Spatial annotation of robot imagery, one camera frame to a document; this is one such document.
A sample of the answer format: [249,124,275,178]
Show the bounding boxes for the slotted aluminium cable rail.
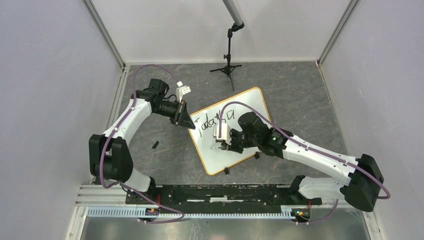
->
[86,205,308,221]

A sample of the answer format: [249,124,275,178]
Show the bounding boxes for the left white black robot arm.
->
[88,78,196,204]

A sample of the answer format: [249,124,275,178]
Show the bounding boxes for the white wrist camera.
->
[213,122,232,145]
[175,81,191,103]

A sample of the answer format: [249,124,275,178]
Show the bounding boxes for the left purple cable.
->
[99,64,186,225]

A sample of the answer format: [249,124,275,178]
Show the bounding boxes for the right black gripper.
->
[221,128,260,154]

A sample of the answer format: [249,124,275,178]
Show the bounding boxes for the black marker cap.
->
[152,141,160,149]

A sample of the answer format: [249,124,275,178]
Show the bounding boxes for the black tripod camera stand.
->
[209,22,245,91]

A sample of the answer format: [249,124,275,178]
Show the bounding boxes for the grey camera boom pole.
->
[222,0,244,26]

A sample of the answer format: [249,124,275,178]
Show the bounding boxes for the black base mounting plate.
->
[145,184,322,215]

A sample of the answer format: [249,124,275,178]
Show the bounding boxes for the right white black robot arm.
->
[213,111,384,212]

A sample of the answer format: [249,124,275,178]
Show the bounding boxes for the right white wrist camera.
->
[213,122,232,145]

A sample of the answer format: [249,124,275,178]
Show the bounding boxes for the yellow framed whiteboard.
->
[187,86,273,176]

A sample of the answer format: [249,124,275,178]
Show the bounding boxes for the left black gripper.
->
[153,99,196,130]

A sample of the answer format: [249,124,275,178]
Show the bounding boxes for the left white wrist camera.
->
[175,81,191,103]

